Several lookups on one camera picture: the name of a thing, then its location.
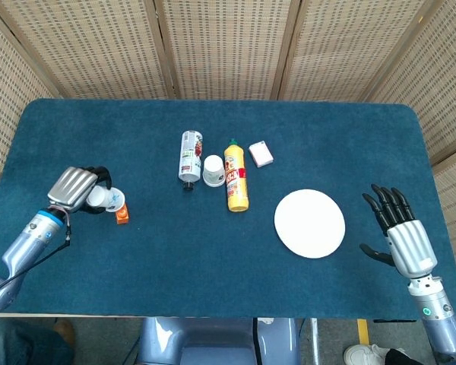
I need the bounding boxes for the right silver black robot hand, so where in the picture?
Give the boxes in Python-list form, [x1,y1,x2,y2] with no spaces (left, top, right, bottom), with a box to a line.
[359,183,440,279]

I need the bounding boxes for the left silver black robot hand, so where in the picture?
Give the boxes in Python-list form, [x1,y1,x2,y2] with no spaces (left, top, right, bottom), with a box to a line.
[46,165,113,215]

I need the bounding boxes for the white paper plate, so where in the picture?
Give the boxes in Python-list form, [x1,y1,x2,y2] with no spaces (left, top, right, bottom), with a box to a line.
[274,189,346,259]

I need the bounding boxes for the white sneaker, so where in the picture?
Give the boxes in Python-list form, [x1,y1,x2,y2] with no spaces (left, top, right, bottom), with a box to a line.
[344,344,407,365]

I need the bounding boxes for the clear bottle black cap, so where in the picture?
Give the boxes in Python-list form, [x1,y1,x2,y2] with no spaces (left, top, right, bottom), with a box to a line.
[178,130,205,192]

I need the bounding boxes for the metal table leg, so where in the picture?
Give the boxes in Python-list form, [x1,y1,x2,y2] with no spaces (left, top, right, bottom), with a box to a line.
[306,318,322,357]

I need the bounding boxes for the brown shoe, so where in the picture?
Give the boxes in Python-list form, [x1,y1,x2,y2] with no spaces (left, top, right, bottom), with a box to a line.
[54,319,77,348]

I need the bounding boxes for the blue table cloth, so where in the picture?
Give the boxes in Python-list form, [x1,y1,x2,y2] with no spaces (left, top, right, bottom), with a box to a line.
[0,97,456,319]

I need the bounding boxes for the yellow plastic bottle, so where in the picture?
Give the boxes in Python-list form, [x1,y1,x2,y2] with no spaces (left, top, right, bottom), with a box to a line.
[223,138,250,213]

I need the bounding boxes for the blue jeans leg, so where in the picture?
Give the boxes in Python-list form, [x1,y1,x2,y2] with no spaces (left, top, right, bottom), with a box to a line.
[0,318,75,365]

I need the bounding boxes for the pink white tissue pack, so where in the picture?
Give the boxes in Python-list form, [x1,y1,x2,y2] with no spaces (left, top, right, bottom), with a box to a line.
[248,141,274,168]

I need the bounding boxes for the blue-grey robot torso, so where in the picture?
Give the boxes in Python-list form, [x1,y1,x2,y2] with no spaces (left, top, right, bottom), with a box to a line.
[136,317,303,365]

